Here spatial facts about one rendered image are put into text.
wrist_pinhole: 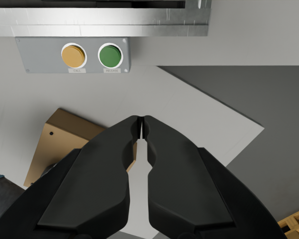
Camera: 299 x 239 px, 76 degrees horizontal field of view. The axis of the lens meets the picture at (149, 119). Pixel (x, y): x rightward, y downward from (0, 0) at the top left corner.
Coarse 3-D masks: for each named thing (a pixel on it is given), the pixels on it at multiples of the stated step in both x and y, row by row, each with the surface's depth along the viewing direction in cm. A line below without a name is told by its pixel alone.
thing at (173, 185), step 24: (144, 120) 12; (168, 144) 10; (192, 144) 10; (168, 168) 8; (192, 168) 8; (168, 192) 7; (192, 192) 7; (216, 192) 7; (168, 216) 7; (192, 216) 6; (216, 216) 6
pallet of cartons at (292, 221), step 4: (296, 212) 219; (292, 216) 220; (296, 216) 220; (284, 220) 224; (288, 220) 221; (292, 220) 218; (296, 220) 217; (280, 224) 227; (284, 224) 227; (288, 224) 219; (292, 224) 216; (296, 224) 213; (292, 228) 214; (296, 228) 211; (288, 232) 215; (292, 232) 211; (296, 232) 209; (288, 236) 212; (292, 236) 209; (296, 236) 207
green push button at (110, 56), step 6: (102, 48) 36; (108, 48) 35; (114, 48) 36; (102, 54) 36; (108, 54) 36; (114, 54) 36; (120, 54) 36; (102, 60) 36; (108, 60) 36; (114, 60) 36; (120, 60) 37; (108, 66) 37; (114, 66) 37
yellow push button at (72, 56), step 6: (66, 48) 35; (72, 48) 35; (78, 48) 36; (66, 54) 36; (72, 54) 36; (78, 54) 36; (66, 60) 36; (72, 60) 36; (78, 60) 36; (72, 66) 37; (78, 66) 37
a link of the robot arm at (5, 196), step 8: (0, 176) 37; (0, 184) 36; (8, 184) 38; (16, 184) 40; (0, 192) 35; (8, 192) 36; (16, 192) 38; (0, 200) 35; (8, 200) 36; (0, 208) 34
